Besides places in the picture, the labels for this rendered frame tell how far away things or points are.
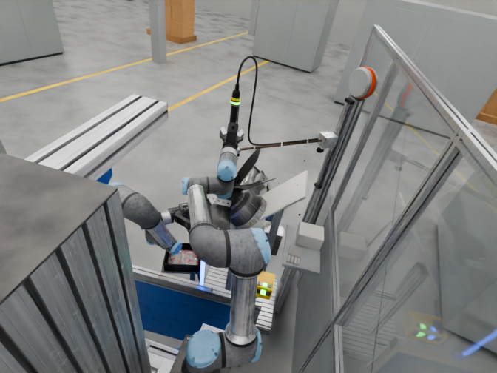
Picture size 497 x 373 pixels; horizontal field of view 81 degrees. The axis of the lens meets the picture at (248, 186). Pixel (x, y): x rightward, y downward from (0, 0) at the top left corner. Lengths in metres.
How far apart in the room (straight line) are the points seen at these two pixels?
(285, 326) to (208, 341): 1.57
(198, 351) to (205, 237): 0.42
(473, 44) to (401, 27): 1.18
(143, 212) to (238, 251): 0.51
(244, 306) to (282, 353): 1.57
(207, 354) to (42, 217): 0.81
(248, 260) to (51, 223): 0.60
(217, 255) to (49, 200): 0.52
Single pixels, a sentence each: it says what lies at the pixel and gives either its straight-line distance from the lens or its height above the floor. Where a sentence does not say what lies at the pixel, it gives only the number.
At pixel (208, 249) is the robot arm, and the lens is 0.89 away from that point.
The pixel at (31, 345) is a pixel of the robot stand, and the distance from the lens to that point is 0.48.
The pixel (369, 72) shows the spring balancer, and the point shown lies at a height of 1.95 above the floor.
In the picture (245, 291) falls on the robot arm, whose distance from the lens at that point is 1.01.
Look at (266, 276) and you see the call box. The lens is 1.56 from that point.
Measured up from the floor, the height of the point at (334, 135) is 1.58.
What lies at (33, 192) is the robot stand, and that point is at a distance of 0.51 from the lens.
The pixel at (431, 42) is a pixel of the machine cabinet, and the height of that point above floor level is 1.54.
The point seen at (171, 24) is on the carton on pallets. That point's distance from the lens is 9.67.
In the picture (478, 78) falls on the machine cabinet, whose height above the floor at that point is 1.18.
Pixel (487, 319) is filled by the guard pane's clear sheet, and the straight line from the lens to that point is 0.79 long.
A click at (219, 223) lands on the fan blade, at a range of 1.58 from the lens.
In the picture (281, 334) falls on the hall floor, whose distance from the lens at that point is 2.64.
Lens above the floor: 2.34
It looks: 38 degrees down
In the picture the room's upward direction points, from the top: 10 degrees clockwise
